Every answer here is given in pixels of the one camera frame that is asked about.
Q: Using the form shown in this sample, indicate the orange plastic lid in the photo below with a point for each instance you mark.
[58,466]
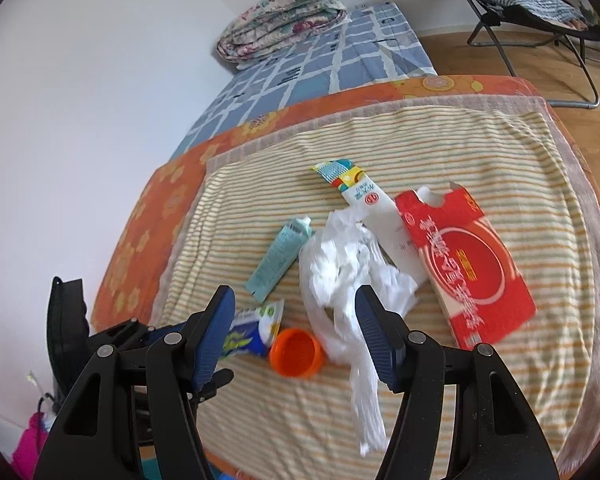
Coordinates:
[295,352]

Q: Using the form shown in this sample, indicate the striped towel blanket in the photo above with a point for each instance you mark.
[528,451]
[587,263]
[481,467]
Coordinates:
[480,160]

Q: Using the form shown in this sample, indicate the teal tube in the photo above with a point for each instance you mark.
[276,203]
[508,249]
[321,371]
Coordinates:
[275,260]

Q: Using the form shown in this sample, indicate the white plastic bag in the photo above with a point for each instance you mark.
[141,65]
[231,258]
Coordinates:
[330,270]

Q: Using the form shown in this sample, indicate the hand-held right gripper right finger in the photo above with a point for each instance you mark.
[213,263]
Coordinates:
[375,330]

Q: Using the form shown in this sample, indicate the red cardboard box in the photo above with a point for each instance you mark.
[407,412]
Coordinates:
[470,270]

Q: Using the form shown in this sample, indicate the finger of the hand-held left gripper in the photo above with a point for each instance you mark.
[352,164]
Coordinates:
[220,377]
[166,333]

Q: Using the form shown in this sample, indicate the blue and white wrapper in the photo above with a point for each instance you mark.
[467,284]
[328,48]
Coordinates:
[257,330]

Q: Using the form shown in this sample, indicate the white wet wipe packet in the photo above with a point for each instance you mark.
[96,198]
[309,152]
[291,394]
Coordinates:
[365,200]

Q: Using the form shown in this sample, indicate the folded floral quilt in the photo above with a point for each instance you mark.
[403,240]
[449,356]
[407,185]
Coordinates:
[280,15]

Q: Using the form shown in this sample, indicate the pink cloth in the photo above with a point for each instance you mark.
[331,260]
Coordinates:
[27,450]

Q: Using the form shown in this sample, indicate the blue checked bedsheet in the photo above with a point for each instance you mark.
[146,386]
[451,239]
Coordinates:
[320,60]

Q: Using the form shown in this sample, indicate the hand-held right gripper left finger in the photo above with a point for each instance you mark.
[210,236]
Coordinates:
[215,330]

